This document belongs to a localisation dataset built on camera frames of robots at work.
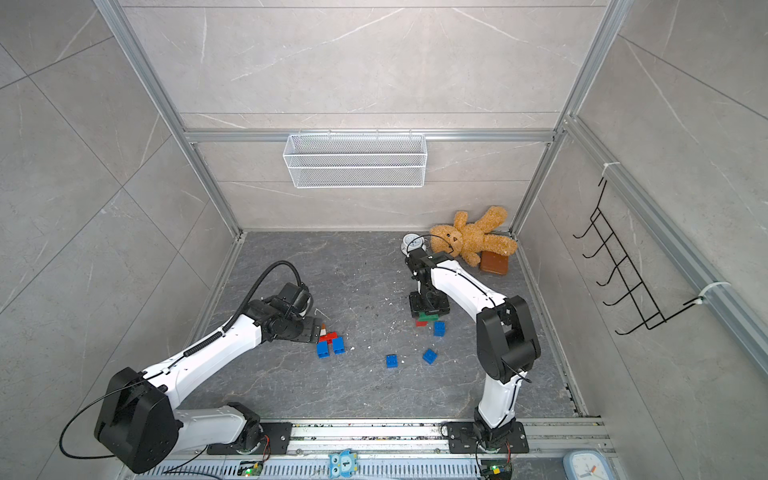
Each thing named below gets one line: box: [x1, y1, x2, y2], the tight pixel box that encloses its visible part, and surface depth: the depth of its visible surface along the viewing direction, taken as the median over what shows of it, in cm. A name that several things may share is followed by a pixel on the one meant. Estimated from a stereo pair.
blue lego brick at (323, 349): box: [316, 340, 331, 359], surface depth 89 cm
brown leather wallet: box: [480, 251, 509, 275], surface depth 109 cm
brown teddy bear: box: [430, 206, 518, 267], surface depth 109 cm
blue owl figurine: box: [328, 448, 359, 478], surface depth 70 cm
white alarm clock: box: [400, 233, 427, 257], surface depth 113 cm
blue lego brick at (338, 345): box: [332, 336, 347, 355], surface depth 90 cm
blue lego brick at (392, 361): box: [386, 354, 399, 369], surface depth 87 cm
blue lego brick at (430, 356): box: [422, 348, 439, 365], surface depth 88 cm
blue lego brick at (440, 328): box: [433, 321, 447, 337], surface depth 92 cm
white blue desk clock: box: [563, 450, 616, 480], surface depth 69 cm
